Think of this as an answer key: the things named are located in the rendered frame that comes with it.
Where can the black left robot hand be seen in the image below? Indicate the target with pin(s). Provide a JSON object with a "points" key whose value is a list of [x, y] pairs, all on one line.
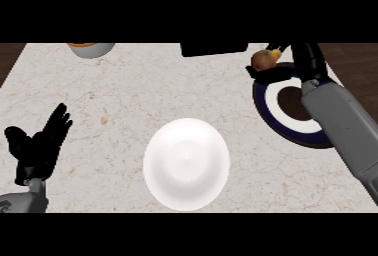
{"points": [[40, 146]]}

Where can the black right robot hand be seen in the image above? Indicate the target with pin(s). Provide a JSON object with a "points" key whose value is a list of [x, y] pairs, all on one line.
{"points": [[305, 63]]}

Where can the yellow-brown pear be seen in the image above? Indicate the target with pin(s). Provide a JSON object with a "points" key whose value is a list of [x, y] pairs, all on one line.
{"points": [[265, 59]]}

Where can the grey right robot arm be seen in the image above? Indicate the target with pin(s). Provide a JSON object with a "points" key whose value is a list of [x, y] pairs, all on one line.
{"points": [[344, 130]]}

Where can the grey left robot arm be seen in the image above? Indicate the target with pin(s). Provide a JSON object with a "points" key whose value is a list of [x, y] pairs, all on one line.
{"points": [[24, 200]]}

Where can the navy rimmed white plate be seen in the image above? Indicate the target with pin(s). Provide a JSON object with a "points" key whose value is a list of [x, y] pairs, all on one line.
{"points": [[285, 116]]}

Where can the black appliance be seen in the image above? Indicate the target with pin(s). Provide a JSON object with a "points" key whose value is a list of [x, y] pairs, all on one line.
{"points": [[213, 49]]}

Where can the grey bowl with orange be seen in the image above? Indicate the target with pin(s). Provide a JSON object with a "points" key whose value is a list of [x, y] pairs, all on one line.
{"points": [[92, 50]]}

